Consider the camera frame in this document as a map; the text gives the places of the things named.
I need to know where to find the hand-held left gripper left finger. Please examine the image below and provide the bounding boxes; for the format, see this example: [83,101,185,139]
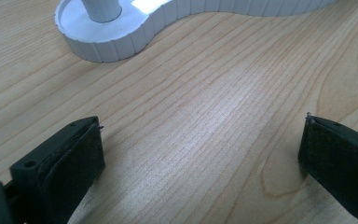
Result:
[9,116,106,224]

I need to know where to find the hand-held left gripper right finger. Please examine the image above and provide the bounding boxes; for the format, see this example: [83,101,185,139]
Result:
[297,113,358,224]

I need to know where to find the white key stand with tray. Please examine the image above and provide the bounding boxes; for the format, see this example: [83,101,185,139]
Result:
[54,0,337,63]

